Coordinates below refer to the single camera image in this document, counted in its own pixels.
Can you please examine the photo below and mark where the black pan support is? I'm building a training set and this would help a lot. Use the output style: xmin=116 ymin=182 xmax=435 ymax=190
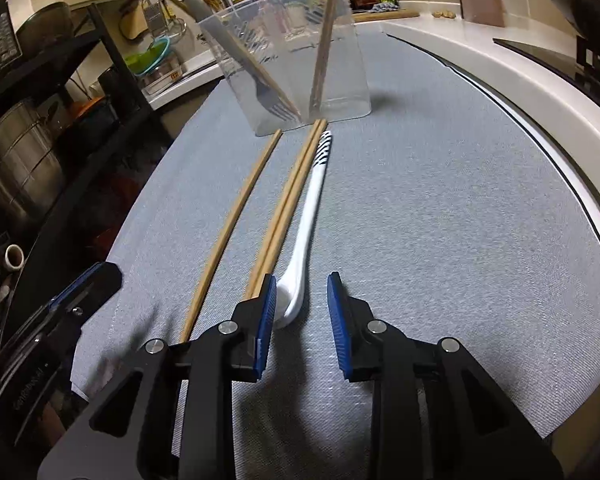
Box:
xmin=575 ymin=35 xmax=600 ymax=106

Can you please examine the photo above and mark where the dark canister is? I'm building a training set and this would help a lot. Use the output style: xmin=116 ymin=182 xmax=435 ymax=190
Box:
xmin=97 ymin=65 xmax=131 ymax=101

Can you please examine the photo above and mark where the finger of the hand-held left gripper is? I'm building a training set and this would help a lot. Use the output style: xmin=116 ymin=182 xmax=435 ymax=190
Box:
xmin=47 ymin=261 xmax=123 ymax=321

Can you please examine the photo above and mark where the dark metal bowl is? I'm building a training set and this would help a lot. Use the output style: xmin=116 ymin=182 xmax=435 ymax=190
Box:
xmin=15 ymin=2 xmax=73 ymax=56

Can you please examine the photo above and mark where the wooden cutting board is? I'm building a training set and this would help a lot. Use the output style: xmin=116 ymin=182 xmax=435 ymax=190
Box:
xmin=352 ymin=8 xmax=421 ymax=23

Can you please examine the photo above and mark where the green colander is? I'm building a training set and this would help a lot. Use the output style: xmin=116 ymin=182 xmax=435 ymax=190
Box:
xmin=125 ymin=37 xmax=173 ymax=76

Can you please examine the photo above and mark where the hanging wooden board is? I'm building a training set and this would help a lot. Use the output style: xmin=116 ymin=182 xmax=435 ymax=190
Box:
xmin=120 ymin=0 xmax=151 ymax=41

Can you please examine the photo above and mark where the white striped ceramic spoon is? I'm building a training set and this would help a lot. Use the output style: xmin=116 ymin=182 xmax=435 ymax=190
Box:
xmin=272 ymin=130 xmax=333 ymax=330

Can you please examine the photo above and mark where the black glass cooktop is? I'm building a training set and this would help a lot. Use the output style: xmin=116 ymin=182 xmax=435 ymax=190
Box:
xmin=492 ymin=37 xmax=600 ymax=126

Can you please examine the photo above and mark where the steel stock pot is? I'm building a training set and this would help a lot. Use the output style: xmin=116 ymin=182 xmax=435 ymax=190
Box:
xmin=0 ymin=100 xmax=66 ymax=226

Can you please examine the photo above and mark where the orange dark pot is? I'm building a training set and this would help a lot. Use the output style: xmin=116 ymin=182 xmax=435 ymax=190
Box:
xmin=70 ymin=95 xmax=121 ymax=136

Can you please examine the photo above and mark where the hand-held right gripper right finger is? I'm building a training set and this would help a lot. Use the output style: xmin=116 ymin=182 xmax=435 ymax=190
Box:
xmin=326 ymin=271 xmax=565 ymax=480

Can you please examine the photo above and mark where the clear plastic container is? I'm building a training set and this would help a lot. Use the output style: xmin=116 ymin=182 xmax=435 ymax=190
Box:
xmin=196 ymin=0 xmax=372 ymax=136

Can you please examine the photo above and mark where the dark flat device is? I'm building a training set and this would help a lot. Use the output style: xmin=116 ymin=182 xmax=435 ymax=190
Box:
xmin=0 ymin=12 xmax=23 ymax=78

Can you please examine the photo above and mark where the black shelf rack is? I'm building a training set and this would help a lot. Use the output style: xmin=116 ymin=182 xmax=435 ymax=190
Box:
xmin=0 ymin=2 xmax=176 ymax=361

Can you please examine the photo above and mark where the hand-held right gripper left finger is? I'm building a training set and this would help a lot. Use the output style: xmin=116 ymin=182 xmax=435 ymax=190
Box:
xmin=37 ymin=273 xmax=278 ymax=480

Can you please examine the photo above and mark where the white tape roll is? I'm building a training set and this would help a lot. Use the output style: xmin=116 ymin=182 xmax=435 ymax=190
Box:
xmin=4 ymin=244 xmax=28 ymax=273

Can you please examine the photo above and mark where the metal grater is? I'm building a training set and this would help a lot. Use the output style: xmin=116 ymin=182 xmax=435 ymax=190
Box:
xmin=142 ymin=0 xmax=175 ymax=41

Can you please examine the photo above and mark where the white handled metal fork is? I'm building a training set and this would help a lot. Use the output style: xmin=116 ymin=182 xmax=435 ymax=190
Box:
xmin=180 ymin=0 xmax=300 ymax=123

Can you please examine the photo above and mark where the wooden chopstick pair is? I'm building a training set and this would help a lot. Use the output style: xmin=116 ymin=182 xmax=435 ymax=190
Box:
xmin=245 ymin=119 xmax=322 ymax=300

